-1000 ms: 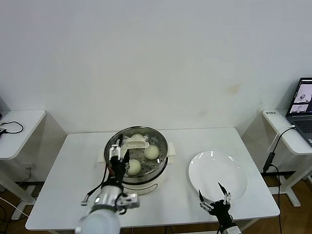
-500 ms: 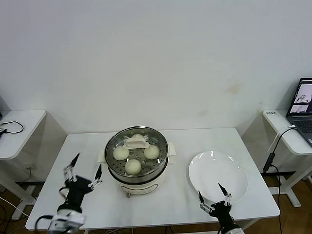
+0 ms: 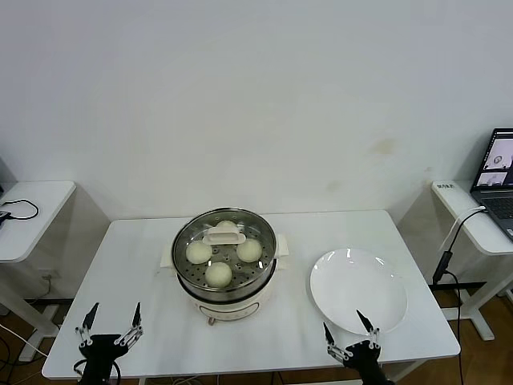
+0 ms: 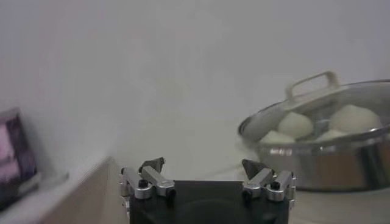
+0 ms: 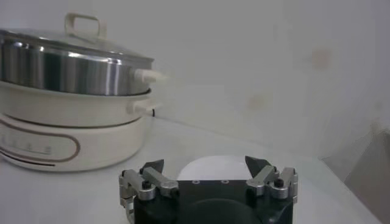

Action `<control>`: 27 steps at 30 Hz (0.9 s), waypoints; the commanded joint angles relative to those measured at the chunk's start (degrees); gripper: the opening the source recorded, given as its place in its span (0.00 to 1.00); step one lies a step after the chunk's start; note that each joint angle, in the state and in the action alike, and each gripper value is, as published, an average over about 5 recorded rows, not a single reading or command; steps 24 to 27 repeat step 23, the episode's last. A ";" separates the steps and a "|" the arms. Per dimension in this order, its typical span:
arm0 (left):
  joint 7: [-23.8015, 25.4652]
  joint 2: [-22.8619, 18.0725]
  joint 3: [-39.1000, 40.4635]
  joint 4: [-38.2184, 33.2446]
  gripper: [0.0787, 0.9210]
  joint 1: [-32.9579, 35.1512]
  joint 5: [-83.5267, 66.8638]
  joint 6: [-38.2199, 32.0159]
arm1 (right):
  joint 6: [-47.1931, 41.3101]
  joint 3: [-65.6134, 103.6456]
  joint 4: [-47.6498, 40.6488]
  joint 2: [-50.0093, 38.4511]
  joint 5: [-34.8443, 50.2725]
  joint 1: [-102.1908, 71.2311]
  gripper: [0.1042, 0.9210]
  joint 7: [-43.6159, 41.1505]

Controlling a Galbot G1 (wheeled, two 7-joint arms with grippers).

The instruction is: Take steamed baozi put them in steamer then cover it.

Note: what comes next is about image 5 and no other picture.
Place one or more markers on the white round plate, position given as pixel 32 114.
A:
pixel 213 169

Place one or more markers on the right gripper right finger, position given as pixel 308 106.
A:
pixel 262 179

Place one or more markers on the glass pot lid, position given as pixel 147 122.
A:
pixel 82 41

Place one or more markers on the cream electric cooker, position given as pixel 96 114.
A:
pixel 76 137

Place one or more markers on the white side table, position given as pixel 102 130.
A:
pixel 365 170

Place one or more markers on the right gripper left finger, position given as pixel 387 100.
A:
pixel 161 182

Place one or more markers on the steel steamer basket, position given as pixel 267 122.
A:
pixel 76 73

